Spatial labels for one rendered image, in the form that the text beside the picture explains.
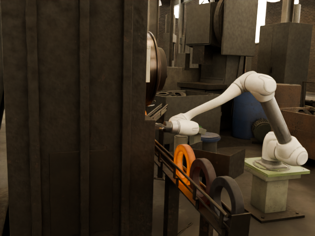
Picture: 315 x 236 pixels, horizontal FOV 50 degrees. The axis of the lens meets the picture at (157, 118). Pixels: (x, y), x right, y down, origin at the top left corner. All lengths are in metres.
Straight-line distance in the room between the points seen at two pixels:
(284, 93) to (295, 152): 3.24
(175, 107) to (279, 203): 2.06
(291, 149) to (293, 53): 4.55
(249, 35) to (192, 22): 0.98
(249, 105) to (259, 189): 2.77
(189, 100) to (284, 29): 3.03
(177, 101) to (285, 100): 2.03
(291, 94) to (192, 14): 2.11
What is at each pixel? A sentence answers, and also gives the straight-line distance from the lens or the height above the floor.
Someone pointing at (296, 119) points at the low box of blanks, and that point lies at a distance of 4.41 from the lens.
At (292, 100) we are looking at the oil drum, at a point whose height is 0.63.
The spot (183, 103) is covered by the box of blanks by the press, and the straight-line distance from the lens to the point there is 4.49.
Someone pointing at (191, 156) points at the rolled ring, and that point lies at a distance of 1.47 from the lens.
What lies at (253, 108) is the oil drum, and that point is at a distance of 5.47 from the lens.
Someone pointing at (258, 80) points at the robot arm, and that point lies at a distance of 2.30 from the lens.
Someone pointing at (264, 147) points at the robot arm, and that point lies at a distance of 2.78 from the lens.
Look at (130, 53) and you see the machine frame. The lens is 1.61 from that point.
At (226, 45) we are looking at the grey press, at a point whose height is 1.47.
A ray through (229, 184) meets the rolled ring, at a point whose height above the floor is 0.76.
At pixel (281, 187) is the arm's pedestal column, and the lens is 2.86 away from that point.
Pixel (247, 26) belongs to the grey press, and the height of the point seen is 1.81.
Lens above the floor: 1.15
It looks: 9 degrees down
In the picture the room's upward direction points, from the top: 2 degrees clockwise
